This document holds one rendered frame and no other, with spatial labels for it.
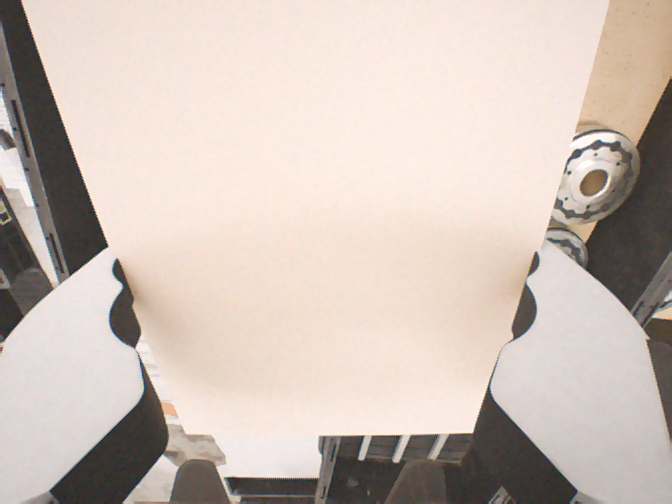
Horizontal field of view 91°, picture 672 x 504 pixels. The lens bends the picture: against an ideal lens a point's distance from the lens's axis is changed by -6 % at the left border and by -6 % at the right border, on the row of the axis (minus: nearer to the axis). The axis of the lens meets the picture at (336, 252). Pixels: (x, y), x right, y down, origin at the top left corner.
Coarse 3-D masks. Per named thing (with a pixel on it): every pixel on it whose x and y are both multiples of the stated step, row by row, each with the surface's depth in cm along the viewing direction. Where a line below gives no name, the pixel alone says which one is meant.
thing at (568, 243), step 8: (552, 232) 38; (560, 232) 38; (568, 232) 38; (552, 240) 39; (560, 240) 39; (568, 240) 39; (576, 240) 39; (560, 248) 39; (568, 248) 39; (576, 248) 39; (584, 248) 39; (568, 256) 40; (576, 256) 40; (584, 256) 40; (584, 264) 40
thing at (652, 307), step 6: (666, 282) 33; (660, 288) 34; (666, 288) 33; (660, 294) 34; (666, 294) 34; (654, 300) 34; (660, 300) 34; (648, 306) 35; (654, 306) 35; (642, 312) 35; (648, 312) 35; (654, 312) 35; (642, 318) 35; (648, 318) 35; (642, 324) 36
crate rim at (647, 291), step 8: (664, 256) 32; (656, 264) 33; (664, 264) 32; (656, 272) 33; (664, 272) 33; (648, 280) 33; (656, 280) 33; (664, 280) 33; (640, 288) 34; (648, 288) 33; (656, 288) 34; (640, 296) 34; (648, 296) 34; (632, 304) 35; (640, 304) 35; (632, 312) 35; (640, 312) 35
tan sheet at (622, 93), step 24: (624, 0) 30; (648, 0) 30; (624, 24) 31; (648, 24) 30; (600, 48) 32; (624, 48) 32; (648, 48) 31; (600, 72) 33; (624, 72) 33; (648, 72) 33; (600, 96) 34; (624, 96) 34; (648, 96) 34; (600, 120) 35; (624, 120) 35; (648, 120) 35
